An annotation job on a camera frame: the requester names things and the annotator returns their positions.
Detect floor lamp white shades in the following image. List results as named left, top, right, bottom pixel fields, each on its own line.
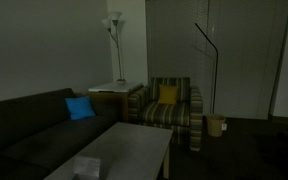
left=101, top=10, right=128, bottom=84

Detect thin black floor lamp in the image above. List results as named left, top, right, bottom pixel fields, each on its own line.
left=194, top=22, right=219, bottom=114

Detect blue pillow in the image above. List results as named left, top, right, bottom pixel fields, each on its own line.
left=64, top=95, right=97, bottom=121

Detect wicker waste basket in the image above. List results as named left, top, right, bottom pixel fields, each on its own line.
left=205, top=113, right=227, bottom=138

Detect striped armchair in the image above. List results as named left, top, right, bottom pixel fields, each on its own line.
left=127, top=76, right=204, bottom=153

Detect wooden side table white top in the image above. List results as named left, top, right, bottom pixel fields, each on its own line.
left=87, top=81, right=144, bottom=123

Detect dark fabric sofa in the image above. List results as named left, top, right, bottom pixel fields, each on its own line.
left=0, top=87, right=122, bottom=180

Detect yellow pillow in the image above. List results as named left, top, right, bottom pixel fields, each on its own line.
left=158, top=84, right=181, bottom=105

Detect window blinds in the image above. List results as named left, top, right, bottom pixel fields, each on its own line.
left=145, top=0, right=212, bottom=113

